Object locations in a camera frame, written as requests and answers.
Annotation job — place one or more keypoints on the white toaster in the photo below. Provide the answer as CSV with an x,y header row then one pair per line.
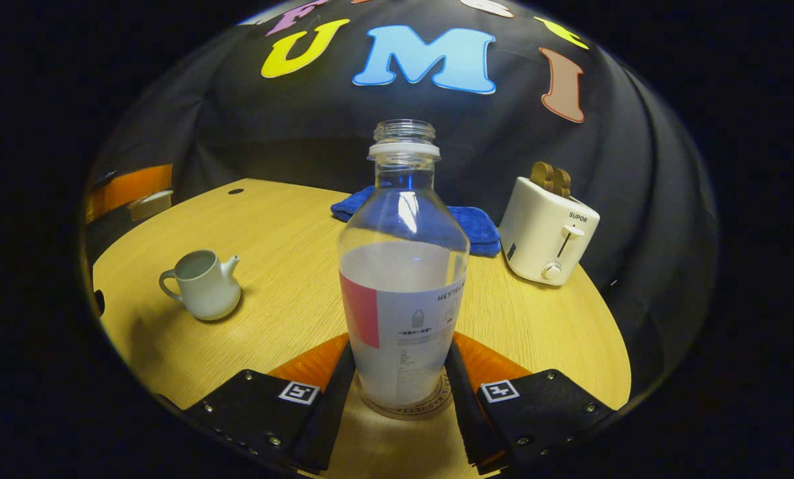
x,y
540,233

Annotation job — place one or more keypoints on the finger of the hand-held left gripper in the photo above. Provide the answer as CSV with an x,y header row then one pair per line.
x,y
137,183
108,236

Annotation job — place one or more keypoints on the brown bread slice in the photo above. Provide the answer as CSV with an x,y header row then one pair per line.
x,y
562,183
541,176

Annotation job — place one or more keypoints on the clear plastic water bottle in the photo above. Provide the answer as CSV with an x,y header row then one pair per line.
x,y
403,299

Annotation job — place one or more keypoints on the blue towel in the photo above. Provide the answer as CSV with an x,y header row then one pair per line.
x,y
480,229

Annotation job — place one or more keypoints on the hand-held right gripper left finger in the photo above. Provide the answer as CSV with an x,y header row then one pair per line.
x,y
334,406

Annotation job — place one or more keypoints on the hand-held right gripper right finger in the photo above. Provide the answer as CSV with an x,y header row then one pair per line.
x,y
461,402

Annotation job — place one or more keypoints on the round printed coaster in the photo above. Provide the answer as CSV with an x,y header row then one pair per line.
x,y
437,406

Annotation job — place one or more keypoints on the white teacup lid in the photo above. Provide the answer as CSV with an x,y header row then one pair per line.
x,y
151,204

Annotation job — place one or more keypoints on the white ceramic teacup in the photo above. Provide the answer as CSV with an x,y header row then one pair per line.
x,y
207,293

